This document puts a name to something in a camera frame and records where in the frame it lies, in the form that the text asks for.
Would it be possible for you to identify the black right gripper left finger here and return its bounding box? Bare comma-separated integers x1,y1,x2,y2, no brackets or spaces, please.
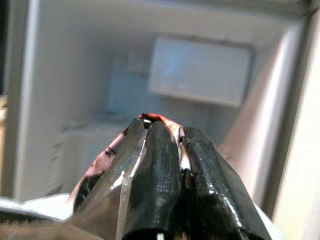
122,121,186,240

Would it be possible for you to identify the white freezer compartment flap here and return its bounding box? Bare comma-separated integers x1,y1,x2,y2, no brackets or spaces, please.
146,36,254,108

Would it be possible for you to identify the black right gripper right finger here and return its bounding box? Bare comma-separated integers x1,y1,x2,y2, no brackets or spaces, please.
183,126,272,240

